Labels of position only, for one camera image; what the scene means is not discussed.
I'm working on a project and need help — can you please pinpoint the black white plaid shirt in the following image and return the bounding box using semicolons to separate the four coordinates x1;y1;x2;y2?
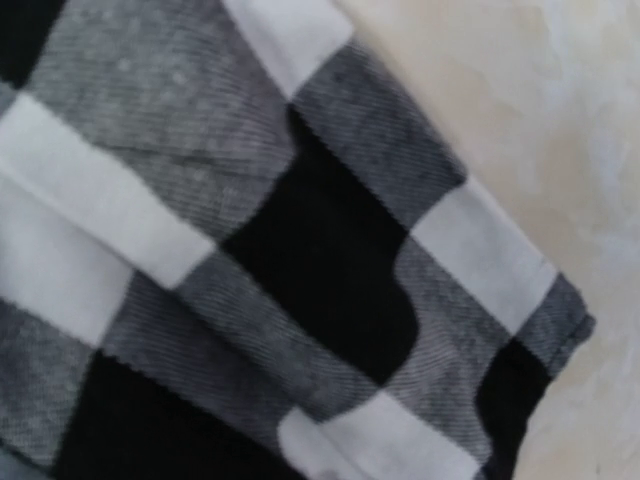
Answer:
1;1;595;479

